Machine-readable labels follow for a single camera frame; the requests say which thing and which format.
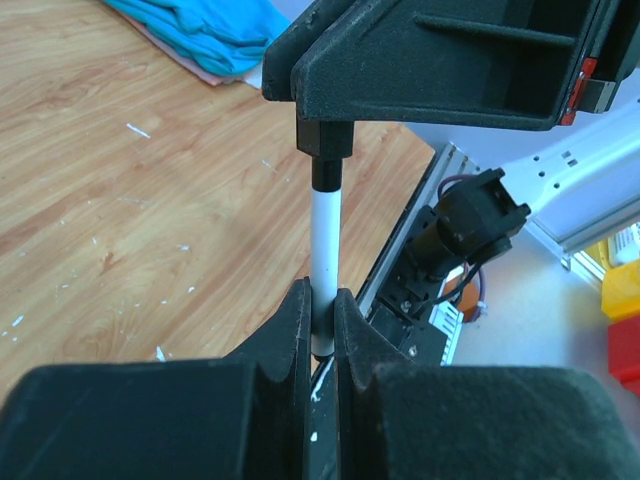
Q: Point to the red bin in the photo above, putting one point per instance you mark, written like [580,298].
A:
[623,352]

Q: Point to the teal cloth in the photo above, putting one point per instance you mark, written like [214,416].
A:
[224,38]

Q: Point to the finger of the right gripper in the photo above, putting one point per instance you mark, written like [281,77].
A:
[494,64]
[282,55]

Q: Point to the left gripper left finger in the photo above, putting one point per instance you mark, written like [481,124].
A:
[241,416]

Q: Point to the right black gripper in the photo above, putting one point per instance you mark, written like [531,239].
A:
[610,58]

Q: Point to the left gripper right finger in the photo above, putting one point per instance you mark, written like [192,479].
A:
[399,420]

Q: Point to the white marker black tip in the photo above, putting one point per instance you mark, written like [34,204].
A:
[324,256]

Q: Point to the black pen cap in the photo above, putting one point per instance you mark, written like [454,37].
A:
[327,143]

